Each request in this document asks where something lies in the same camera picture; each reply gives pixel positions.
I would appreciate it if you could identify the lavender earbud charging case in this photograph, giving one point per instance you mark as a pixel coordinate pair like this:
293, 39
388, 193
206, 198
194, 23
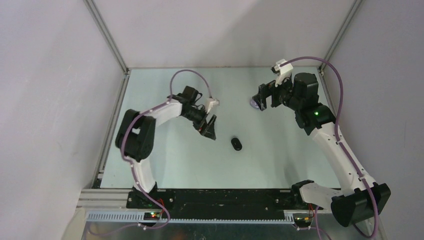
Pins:
253, 104

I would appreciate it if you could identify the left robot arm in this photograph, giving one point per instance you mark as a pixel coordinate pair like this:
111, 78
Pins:
136, 134

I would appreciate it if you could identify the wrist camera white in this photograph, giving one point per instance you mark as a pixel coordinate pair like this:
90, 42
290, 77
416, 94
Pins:
210, 103
283, 70

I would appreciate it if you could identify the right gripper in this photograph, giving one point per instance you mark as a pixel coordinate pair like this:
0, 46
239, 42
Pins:
267, 90

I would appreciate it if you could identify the controller board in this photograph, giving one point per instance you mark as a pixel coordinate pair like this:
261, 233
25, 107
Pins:
152, 216
303, 222

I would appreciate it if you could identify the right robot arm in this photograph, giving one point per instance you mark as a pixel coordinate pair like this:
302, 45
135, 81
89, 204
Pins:
360, 197

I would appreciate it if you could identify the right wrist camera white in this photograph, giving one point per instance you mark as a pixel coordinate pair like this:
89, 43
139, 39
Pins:
283, 70

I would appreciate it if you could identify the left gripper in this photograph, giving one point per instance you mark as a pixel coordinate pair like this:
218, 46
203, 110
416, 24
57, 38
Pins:
210, 132

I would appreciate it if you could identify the grey slotted cable duct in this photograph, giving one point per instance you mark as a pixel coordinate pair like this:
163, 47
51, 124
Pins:
142, 217

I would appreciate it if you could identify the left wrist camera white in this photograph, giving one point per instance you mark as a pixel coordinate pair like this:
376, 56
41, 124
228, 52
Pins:
210, 103

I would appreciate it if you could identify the right controller board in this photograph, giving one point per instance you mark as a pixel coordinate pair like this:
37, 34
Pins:
303, 222

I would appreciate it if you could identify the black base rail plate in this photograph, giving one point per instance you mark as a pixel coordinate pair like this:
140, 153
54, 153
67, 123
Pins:
222, 204

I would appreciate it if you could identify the black earbud charging case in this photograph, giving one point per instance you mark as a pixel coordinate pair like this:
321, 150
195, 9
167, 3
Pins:
236, 144

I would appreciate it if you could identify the left controller board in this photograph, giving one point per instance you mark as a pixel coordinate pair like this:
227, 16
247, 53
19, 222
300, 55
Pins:
152, 216

